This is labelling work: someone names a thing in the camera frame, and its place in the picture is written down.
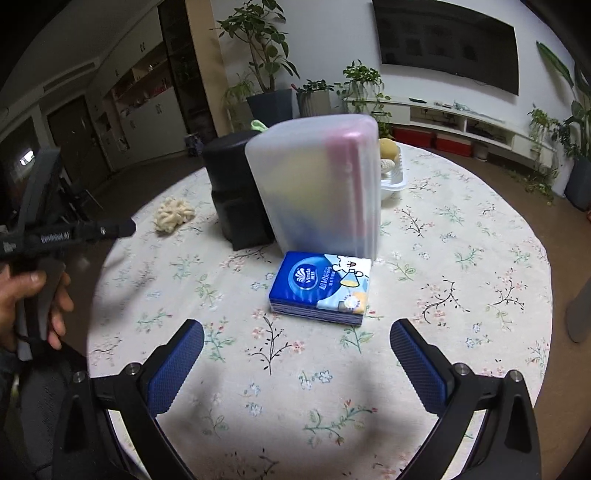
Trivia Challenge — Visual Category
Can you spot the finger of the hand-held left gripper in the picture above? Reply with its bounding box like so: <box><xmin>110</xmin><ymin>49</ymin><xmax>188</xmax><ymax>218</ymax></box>
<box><xmin>74</xmin><ymin>218</ymin><xmax>137</xmax><ymax>243</ymax></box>

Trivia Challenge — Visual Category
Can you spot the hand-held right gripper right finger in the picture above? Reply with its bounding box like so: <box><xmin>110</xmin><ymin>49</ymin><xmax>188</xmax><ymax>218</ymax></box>
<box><xmin>390</xmin><ymin>318</ymin><xmax>543</xmax><ymax>480</ymax></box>

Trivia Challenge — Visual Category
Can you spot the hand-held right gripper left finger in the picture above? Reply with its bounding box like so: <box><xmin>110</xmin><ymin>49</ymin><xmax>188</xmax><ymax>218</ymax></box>
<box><xmin>51</xmin><ymin>318</ymin><xmax>205</xmax><ymax>480</ymax></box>

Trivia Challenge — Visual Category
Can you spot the blue tissue pack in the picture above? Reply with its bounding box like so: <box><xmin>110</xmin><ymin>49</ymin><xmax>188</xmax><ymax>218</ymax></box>
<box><xmin>269</xmin><ymin>250</ymin><xmax>374</xmax><ymax>328</ymax></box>

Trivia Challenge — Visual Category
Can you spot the white plastic tray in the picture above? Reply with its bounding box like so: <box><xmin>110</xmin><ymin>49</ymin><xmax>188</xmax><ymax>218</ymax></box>
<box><xmin>379</xmin><ymin>137</ymin><xmax>408</xmax><ymax>201</ymax></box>

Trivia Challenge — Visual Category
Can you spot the person's left hand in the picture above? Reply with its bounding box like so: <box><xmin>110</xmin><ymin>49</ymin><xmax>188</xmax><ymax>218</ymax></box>
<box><xmin>0</xmin><ymin>265</ymin><xmax>75</xmax><ymax>352</ymax></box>

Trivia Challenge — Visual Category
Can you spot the beige fluffy cloth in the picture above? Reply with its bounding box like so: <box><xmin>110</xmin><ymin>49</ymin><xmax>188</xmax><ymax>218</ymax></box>
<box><xmin>154</xmin><ymin>196</ymin><xmax>196</xmax><ymax>234</ymax></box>

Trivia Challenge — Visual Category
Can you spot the brown door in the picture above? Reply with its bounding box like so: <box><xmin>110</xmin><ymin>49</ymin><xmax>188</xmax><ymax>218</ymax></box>
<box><xmin>46</xmin><ymin>95</ymin><xmax>112</xmax><ymax>174</ymax></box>

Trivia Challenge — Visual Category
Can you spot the floral tablecloth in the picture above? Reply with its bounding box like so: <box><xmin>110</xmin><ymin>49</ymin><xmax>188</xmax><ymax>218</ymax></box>
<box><xmin>85</xmin><ymin>134</ymin><xmax>555</xmax><ymax>480</ymax></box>

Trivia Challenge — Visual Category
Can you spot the small plant on white stand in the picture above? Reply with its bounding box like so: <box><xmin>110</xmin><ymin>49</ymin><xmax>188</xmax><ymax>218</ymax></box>
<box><xmin>224</xmin><ymin>76</ymin><xmax>254</xmax><ymax>130</ymax></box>

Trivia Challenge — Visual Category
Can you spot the dark grey square planter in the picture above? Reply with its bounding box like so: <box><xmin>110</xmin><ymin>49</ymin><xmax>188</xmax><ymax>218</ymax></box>
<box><xmin>246</xmin><ymin>89</ymin><xmax>294</xmax><ymax>127</ymax></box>

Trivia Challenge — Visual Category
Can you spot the translucent plastic container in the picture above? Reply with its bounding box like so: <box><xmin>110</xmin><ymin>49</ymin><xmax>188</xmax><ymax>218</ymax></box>
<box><xmin>245</xmin><ymin>113</ymin><xmax>383</xmax><ymax>259</ymax></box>

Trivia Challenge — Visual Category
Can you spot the red storage box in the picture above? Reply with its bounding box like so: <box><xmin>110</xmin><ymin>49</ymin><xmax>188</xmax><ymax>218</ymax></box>
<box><xmin>392</xmin><ymin>127</ymin><xmax>435</xmax><ymax>148</ymax></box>
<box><xmin>435</xmin><ymin>134</ymin><xmax>472</xmax><ymax>155</ymax></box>

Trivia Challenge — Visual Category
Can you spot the tall leafy potted plant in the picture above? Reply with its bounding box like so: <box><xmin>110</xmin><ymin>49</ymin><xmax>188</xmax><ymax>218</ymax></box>
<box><xmin>217</xmin><ymin>0</ymin><xmax>301</xmax><ymax>93</ymax></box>

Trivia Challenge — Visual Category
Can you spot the dark grey tapered planter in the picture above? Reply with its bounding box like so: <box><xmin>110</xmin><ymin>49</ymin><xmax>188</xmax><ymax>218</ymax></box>
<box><xmin>564</xmin><ymin>157</ymin><xmax>591</xmax><ymax>212</ymax></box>

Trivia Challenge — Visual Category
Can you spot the white television cabinet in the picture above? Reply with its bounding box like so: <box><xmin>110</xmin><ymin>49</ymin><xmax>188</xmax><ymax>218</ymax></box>
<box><xmin>383</xmin><ymin>99</ymin><xmax>559</xmax><ymax>162</ymax></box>

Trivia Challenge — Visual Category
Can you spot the thin bushy plant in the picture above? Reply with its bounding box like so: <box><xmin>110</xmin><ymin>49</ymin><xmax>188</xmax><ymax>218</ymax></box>
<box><xmin>508</xmin><ymin>108</ymin><xmax>561</xmax><ymax>206</ymax></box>

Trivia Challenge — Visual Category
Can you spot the trailing vine plant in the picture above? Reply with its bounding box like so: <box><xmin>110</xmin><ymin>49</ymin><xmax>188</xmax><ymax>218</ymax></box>
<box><xmin>339</xmin><ymin>60</ymin><xmax>393</xmax><ymax>137</ymax></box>

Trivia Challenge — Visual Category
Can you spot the large broad leaf plant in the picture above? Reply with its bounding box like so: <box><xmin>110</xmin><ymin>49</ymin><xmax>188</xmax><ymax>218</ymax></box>
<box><xmin>536</xmin><ymin>41</ymin><xmax>591</xmax><ymax>160</ymax></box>

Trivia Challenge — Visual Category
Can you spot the white wall cabinet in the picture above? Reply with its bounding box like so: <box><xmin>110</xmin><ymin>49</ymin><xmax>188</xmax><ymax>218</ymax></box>
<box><xmin>90</xmin><ymin>41</ymin><xmax>185</xmax><ymax>174</ymax></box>

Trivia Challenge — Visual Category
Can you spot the wall television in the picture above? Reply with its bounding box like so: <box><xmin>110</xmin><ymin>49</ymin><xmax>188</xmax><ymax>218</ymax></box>
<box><xmin>372</xmin><ymin>0</ymin><xmax>518</xmax><ymax>96</ymax></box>

